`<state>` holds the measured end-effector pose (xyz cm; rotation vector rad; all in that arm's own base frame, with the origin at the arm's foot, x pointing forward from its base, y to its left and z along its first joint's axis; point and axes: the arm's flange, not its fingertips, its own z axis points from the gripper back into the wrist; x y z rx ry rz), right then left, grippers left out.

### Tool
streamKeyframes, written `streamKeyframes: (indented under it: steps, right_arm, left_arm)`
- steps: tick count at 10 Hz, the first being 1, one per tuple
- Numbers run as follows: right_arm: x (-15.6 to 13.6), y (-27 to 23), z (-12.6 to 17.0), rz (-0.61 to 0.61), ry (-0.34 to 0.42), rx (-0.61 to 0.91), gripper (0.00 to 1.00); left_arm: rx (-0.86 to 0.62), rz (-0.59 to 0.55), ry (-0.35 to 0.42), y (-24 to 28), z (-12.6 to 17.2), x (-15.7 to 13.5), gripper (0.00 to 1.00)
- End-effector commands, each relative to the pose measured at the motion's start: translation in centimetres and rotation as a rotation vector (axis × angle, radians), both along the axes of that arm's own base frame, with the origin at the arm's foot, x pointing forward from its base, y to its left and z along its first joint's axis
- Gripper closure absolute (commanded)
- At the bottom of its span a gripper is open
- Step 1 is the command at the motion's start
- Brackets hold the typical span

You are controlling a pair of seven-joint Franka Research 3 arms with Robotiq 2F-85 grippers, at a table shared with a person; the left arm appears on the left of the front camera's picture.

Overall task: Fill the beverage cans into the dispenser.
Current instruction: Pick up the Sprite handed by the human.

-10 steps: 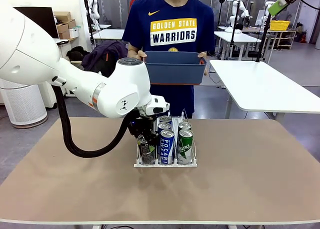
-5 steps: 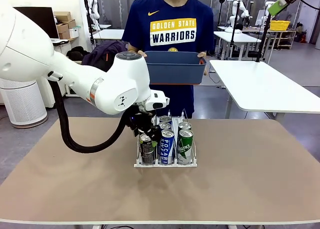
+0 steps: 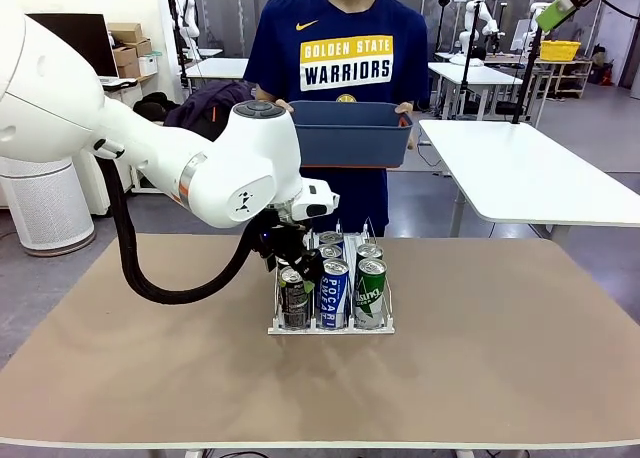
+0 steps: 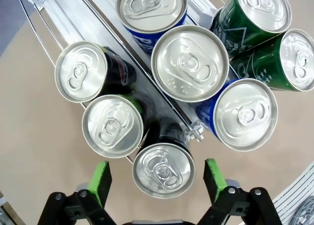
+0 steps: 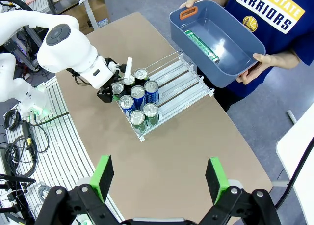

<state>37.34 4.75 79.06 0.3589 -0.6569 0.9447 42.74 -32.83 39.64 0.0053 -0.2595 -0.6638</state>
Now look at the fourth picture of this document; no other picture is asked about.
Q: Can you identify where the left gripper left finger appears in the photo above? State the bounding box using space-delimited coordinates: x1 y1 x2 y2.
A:
36 161 116 225

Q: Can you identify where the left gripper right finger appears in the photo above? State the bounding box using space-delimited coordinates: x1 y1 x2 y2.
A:
198 158 280 225

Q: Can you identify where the black energy drink can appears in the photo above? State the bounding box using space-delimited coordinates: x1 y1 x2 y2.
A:
81 94 157 159
131 121 196 199
54 40 138 103

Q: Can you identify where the blue Pocari Sweat can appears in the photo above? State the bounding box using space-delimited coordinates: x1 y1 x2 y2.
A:
195 78 279 152
151 25 231 103
115 0 188 55

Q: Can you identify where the clear white can dispenser rack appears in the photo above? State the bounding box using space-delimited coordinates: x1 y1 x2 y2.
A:
19 0 236 166

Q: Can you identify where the green Chilsung cider can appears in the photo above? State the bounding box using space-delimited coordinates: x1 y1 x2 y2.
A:
209 0 292 58
230 28 314 92

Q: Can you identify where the white slatted robot base plate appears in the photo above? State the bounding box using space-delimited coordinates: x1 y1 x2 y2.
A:
272 161 314 225

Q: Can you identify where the grey coiled cable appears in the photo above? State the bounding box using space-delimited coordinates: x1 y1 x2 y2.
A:
293 197 314 225

